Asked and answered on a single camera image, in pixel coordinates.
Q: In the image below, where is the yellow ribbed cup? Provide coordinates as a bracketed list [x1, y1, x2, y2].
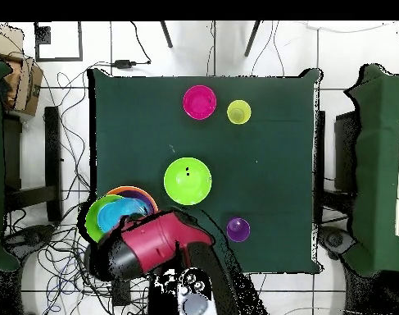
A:
[226, 99, 252, 126]

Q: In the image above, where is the black base with knob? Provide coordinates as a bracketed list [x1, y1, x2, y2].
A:
[3, 224, 57, 260]

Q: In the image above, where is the grey chair base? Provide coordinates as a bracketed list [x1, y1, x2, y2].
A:
[317, 226, 356, 260]

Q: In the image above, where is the red bowl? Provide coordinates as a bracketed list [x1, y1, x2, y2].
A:
[182, 84, 218, 121]

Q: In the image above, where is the black stand leg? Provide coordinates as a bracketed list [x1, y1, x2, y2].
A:
[243, 21, 261, 57]
[159, 21, 174, 49]

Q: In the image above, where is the tangle of floor cables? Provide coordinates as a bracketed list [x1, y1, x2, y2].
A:
[2, 70, 151, 315]

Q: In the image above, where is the small light blue bowl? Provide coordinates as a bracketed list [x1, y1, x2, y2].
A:
[97, 200, 134, 233]

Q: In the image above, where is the dark green tablecloth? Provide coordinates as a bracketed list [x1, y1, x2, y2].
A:
[87, 67, 323, 276]

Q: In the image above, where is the large orange bowl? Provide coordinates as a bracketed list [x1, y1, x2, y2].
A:
[105, 185, 160, 215]

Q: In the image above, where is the purple cup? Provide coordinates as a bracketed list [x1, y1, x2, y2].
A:
[226, 217, 252, 243]

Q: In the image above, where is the cardboard box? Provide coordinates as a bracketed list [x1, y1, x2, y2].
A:
[0, 25, 44, 116]

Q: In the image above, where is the black power adapter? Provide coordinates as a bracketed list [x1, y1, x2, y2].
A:
[113, 59, 137, 70]

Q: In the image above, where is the purple bowl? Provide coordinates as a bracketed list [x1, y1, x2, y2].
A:
[121, 189, 156, 215]

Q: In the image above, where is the large green bowl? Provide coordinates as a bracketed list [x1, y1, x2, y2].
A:
[163, 157, 213, 206]
[84, 194, 125, 244]

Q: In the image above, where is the black bench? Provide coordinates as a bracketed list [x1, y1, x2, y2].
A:
[3, 106, 63, 224]

